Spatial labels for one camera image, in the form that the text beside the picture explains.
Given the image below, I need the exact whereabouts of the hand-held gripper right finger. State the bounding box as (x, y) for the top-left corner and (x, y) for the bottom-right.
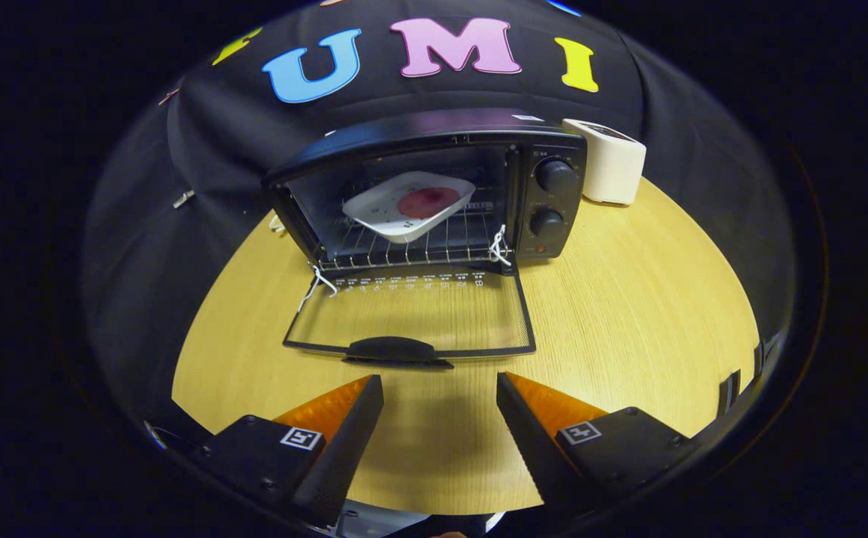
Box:
(496, 371), (704, 518)

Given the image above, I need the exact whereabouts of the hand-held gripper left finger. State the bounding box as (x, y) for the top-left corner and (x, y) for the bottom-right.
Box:
(190, 374), (386, 528)

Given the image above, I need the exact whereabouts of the black toaster oven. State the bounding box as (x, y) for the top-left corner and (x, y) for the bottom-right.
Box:
(261, 108), (588, 371)

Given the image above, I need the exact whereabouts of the white square food tray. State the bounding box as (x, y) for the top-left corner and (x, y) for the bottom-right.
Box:
(341, 170), (477, 245)

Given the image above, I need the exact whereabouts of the pink round meat slice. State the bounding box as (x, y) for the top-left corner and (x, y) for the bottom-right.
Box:
(397, 186), (462, 220)

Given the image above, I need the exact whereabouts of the metal oven rack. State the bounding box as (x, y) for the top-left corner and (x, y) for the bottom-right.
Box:
(317, 196), (514, 272)

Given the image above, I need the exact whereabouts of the white bread toaster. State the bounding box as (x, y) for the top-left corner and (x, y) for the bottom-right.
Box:
(561, 117), (648, 207)

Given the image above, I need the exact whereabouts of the black table clamp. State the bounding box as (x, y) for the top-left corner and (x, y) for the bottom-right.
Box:
(752, 332), (783, 376)
(715, 369), (742, 418)

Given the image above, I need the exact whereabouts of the white string tie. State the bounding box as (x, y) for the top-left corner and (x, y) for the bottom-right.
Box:
(488, 223), (514, 268)
(297, 265), (339, 314)

